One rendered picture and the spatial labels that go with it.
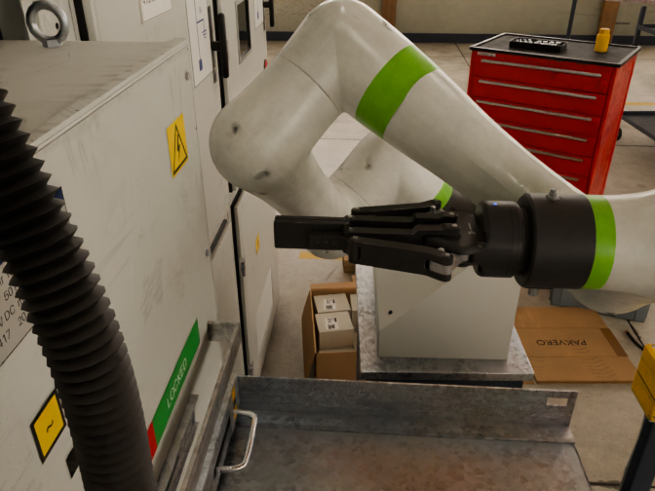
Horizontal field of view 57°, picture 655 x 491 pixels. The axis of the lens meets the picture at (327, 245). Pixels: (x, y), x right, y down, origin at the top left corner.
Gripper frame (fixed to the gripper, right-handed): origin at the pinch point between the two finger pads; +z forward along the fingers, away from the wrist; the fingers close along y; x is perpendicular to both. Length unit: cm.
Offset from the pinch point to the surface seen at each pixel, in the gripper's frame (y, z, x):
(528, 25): 786, -212, -102
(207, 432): -10.9, 9.3, -16.8
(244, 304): 95, 30, -76
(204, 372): 2.3, 13.4, -21.0
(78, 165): -17.0, 13.4, 13.5
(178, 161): 2.9, 13.4, 6.1
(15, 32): 16.1, 34.9, 15.9
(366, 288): 63, -7, -48
